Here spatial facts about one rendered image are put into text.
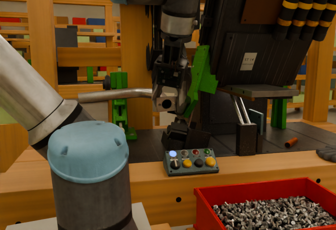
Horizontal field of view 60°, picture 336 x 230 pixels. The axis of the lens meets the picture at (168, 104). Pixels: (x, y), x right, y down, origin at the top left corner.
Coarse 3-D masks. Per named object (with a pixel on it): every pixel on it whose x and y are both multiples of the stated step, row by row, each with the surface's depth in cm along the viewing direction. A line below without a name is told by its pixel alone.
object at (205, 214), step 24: (216, 192) 71; (240, 192) 73; (264, 192) 74; (288, 192) 76; (312, 192) 74; (216, 216) 58; (240, 216) 65; (264, 216) 66; (288, 216) 64; (312, 216) 66
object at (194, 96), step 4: (192, 92) 103; (196, 92) 102; (192, 96) 102; (196, 96) 101; (192, 100) 101; (196, 100) 100; (188, 104) 104; (192, 104) 101; (188, 108) 103; (192, 108) 103; (184, 112) 106; (188, 112) 105; (184, 116) 106
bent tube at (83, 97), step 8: (128, 88) 87; (136, 88) 88; (144, 88) 87; (80, 96) 83; (88, 96) 83; (96, 96) 84; (104, 96) 85; (112, 96) 85; (120, 96) 86; (128, 96) 87; (136, 96) 88; (144, 96) 87; (160, 96) 76; (168, 96) 76; (176, 96) 77; (160, 104) 77; (168, 104) 79
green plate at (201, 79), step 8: (200, 48) 106; (208, 48) 101; (200, 56) 104; (208, 56) 103; (192, 64) 112; (200, 64) 102; (208, 64) 103; (192, 72) 109; (200, 72) 102; (208, 72) 103; (192, 80) 107; (200, 80) 103; (208, 80) 104; (216, 80) 105; (192, 88) 105; (200, 88) 104; (208, 88) 104
